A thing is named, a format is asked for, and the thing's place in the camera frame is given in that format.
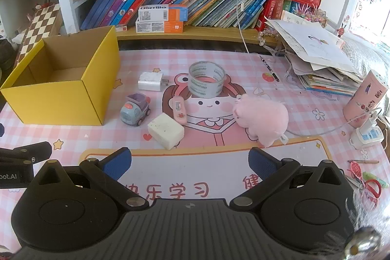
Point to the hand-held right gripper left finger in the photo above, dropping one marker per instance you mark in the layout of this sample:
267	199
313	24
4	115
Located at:
117	161

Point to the white power strip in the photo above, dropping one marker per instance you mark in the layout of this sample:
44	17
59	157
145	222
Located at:
365	136

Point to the stack of papers and booklets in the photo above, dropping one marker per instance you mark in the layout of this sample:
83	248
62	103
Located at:
317	46

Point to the colourful bead decoration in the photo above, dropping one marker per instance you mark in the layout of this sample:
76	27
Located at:
310	14

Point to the clear tape roll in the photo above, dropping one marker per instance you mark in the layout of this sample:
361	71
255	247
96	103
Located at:
201	89

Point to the yellow cardboard box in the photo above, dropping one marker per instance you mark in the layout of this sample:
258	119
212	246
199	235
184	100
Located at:
51	101

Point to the wooden pencil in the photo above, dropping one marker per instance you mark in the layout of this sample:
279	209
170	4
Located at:
365	161

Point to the small white red box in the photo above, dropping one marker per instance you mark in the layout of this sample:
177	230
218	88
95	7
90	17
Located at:
121	28

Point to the pink cartoon desk mat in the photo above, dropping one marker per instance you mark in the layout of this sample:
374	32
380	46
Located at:
146	65

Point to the pink plush pig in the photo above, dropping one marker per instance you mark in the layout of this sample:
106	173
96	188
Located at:
262	116

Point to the black pen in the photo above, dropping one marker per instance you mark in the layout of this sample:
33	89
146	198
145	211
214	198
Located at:
269	68

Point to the orange white box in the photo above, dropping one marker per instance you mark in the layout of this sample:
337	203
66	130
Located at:
152	13
152	27

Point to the silver metal bell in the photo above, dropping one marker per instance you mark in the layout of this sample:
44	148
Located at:
362	243

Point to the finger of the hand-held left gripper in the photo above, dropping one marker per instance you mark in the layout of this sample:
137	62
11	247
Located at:
33	150
1	129

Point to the pink cylinder container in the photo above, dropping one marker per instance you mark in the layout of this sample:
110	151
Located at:
362	101

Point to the white foam block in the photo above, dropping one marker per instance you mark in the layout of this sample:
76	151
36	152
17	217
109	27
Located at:
164	130

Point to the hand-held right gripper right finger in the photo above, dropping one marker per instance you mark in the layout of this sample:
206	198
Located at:
263	161

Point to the brown white chessboard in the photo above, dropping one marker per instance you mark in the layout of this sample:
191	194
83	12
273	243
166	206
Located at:
36	25

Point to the dark brown shoe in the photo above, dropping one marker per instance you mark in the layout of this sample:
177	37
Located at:
7	54

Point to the white charger plug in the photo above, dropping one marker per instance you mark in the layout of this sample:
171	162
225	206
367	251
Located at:
149	81

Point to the grey quilted cloth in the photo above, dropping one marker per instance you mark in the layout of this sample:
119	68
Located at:
365	56

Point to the white bead strand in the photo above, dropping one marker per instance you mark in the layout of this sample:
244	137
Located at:
266	36

